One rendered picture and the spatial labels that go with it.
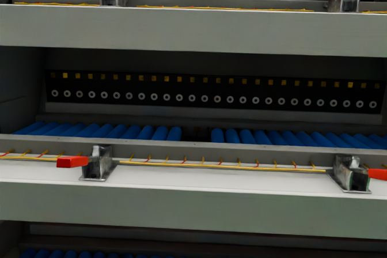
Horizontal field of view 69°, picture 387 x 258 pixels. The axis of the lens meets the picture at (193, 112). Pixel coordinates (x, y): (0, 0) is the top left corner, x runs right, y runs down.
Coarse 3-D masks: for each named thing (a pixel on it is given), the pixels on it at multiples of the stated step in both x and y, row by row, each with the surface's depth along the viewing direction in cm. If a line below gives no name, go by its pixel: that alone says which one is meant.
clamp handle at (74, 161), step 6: (96, 150) 29; (72, 156) 25; (78, 156) 26; (84, 156) 26; (96, 156) 29; (60, 162) 23; (66, 162) 23; (72, 162) 23; (78, 162) 24; (84, 162) 25
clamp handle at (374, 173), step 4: (352, 160) 28; (356, 160) 28; (352, 164) 28; (356, 164) 28; (352, 168) 28; (356, 168) 28; (356, 172) 27; (360, 172) 27; (364, 172) 26; (368, 172) 25; (372, 172) 25; (376, 172) 24; (380, 172) 23; (384, 172) 23; (372, 176) 24; (376, 176) 24; (380, 176) 23; (384, 176) 23; (384, 180) 23
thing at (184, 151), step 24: (0, 144) 33; (24, 144) 33; (48, 144) 33; (72, 144) 33; (96, 144) 33; (120, 144) 33; (144, 144) 33; (168, 144) 33; (192, 144) 33; (216, 144) 33; (240, 144) 34; (240, 168) 31; (264, 168) 31; (288, 168) 31; (384, 168) 32
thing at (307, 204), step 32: (0, 128) 37; (0, 160) 33; (0, 192) 28; (32, 192) 28; (64, 192) 28; (96, 192) 28; (128, 192) 28; (160, 192) 28; (192, 192) 28; (224, 192) 27; (256, 192) 27; (288, 192) 28; (320, 192) 28; (384, 192) 28; (96, 224) 29; (128, 224) 29; (160, 224) 29; (192, 224) 28; (224, 224) 28; (256, 224) 28; (288, 224) 28; (320, 224) 28; (352, 224) 28; (384, 224) 28
